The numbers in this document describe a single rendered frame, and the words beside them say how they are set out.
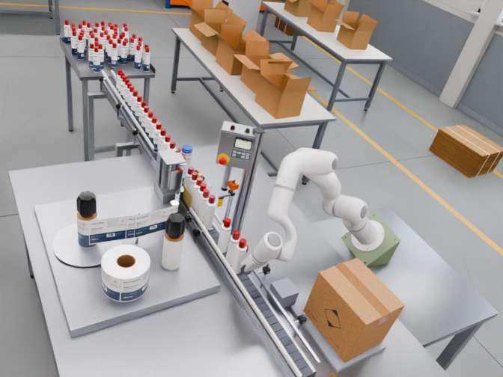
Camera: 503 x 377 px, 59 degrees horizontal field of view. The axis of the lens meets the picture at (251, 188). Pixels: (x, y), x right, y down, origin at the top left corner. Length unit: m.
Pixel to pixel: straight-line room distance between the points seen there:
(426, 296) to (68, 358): 1.76
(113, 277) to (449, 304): 1.71
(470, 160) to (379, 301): 4.01
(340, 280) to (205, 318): 0.62
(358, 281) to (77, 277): 1.23
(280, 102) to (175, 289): 2.13
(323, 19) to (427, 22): 2.31
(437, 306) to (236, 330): 1.10
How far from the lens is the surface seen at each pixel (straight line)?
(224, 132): 2.07
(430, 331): 2.45
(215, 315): 2.09
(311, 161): 1.92
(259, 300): 2.13
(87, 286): 2.11
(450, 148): 5.95
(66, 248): 2.26
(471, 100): 7.74
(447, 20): 8.10
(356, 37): 6.22
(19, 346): 3.05
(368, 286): 2.04
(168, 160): 2.40
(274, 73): 4.07
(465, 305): 2.70
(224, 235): 2.20
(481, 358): 3.76
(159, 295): 2.07
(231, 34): 4.74
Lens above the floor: 2.48
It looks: 36 degrees down
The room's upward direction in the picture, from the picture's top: 14 degrees clockwise
